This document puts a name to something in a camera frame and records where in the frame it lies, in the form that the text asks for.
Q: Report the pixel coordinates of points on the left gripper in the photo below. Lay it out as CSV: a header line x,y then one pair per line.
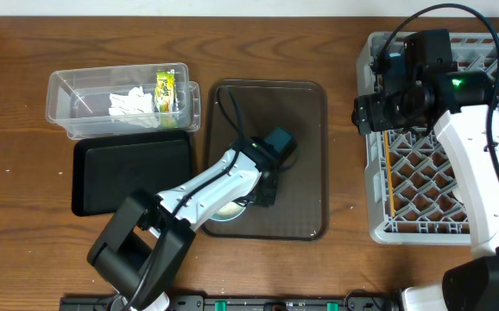
x,y
269,199

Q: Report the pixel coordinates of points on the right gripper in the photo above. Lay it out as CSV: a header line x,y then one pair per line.
x,y
371,111

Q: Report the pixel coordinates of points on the wooden chopstick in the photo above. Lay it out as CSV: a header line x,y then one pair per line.
x,y
389,176

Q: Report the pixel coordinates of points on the light blue bowl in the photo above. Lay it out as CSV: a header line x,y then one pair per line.
x,y
228,212

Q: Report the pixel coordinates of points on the yellow green snack wrapper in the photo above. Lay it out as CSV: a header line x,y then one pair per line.
x,y
165,92

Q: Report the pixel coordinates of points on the white napkin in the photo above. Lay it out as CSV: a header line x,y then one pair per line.
x,y
135,108

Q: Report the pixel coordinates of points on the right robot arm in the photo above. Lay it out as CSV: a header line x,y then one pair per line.
x,y
461,108

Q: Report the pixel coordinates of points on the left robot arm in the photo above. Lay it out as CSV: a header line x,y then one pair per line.
x,y
142,247

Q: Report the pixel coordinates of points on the grey dishwasher rack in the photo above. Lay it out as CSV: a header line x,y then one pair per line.
x,y
426,212

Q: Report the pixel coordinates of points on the black waste tray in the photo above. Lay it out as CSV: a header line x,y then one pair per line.
x,y
108,169

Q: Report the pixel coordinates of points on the brown plastic tray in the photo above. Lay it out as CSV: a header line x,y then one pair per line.
x,y
300,211

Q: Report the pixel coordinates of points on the clear plastic bin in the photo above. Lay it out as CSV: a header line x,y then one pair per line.
x,y
78,99

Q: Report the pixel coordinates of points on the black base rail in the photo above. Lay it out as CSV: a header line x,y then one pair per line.
x,y
358,301

